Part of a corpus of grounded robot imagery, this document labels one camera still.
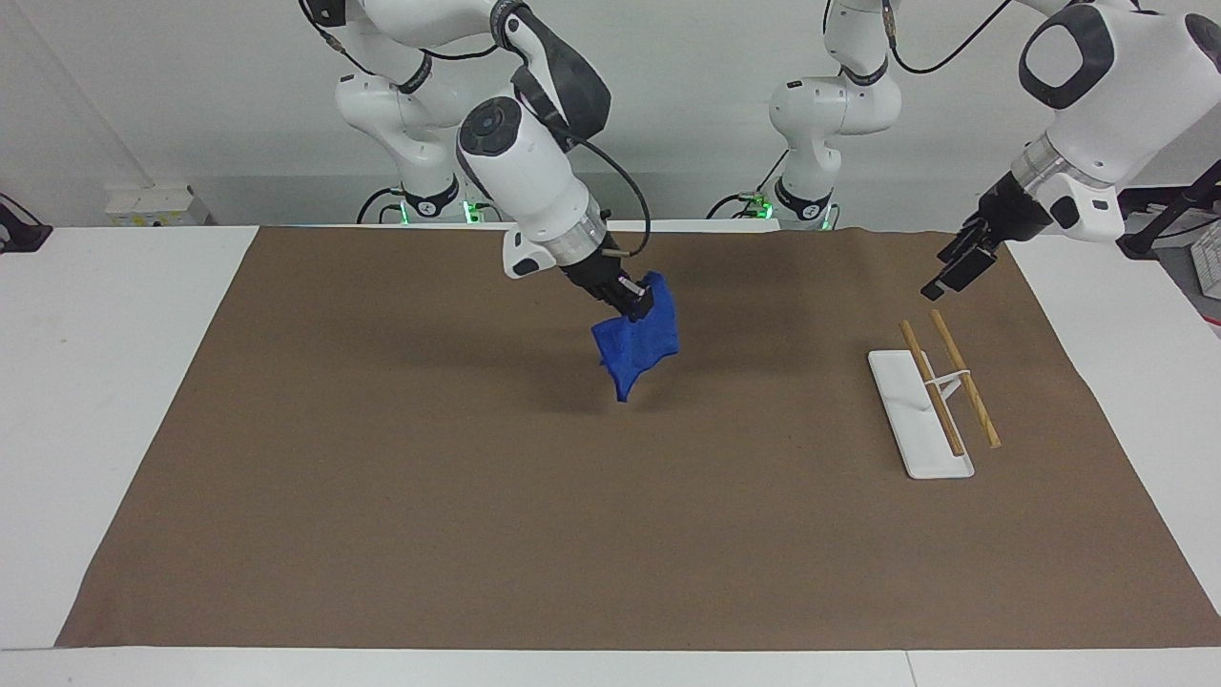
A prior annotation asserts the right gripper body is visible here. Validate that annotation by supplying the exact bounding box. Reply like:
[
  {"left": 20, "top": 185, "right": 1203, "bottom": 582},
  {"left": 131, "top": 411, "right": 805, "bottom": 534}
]
[{"left": 560, "top": 246, "right": 638, "bottom": 310}]

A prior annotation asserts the blue towel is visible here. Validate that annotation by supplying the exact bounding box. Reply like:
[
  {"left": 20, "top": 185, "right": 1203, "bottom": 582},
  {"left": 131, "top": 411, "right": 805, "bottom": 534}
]
[{"left": 590, "top": 271, "right": 681, "bottom": 405}]

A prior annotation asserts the white rack with wooden rods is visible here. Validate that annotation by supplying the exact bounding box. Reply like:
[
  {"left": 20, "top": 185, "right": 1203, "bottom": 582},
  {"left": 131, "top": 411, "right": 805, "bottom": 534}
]
[{"left": 867, "top": 308, "right": 1004, "bottom": 481}]

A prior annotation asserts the white keyboard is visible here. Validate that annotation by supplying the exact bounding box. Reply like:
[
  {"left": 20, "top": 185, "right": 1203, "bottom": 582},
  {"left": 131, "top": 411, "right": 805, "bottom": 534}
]
[{"left": 1190, "top": 219, "right": 1221, "bottom": 301}]

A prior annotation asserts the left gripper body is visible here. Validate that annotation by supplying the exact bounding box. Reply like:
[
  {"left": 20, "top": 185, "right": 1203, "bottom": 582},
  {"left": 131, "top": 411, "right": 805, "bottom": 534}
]
[{"left": 974, "top": 171, "right": 1054, "bottom": 248}]

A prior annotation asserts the black stand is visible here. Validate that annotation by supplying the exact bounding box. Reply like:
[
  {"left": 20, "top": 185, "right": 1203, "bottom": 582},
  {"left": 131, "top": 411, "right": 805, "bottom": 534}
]
[
  {"left": 1115, "top": 157, "right": 1221, "bottom": 261},
  {"left": 0, "top": 193, "right": 54, "bottom": 255}
]

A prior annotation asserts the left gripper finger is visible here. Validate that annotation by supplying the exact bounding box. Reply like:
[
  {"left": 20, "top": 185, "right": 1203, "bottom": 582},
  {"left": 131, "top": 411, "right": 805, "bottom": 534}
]
[
  {"left": 920, "top": 239, "right": 1004, "bottom": 302},
  {"left": 937, "top": 218, "right": 993, "bottom": 267}
]

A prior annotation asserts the white socket box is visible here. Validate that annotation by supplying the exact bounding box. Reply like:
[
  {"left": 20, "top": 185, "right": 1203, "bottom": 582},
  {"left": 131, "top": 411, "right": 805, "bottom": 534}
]
[{"left": 104, "top": 185, "right": 210, "bottom": 228}]

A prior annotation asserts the black cable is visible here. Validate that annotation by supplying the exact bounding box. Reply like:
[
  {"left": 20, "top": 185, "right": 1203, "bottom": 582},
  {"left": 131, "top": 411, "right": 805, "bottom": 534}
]
[
  {"left": 298, "top": 0, "right": 503, "bottom": 77},
  {"left": 569, "top": 135, "right": 653, "bottom": 260},
  {"left": 881, "top": 0, "right": 1014, "bottom": 76},
  {"left": 705, "top": 147, "right": 792, "bottom": 221},
  {"left": 357, "top": 185, "right": 407, "bottom": 226}
]

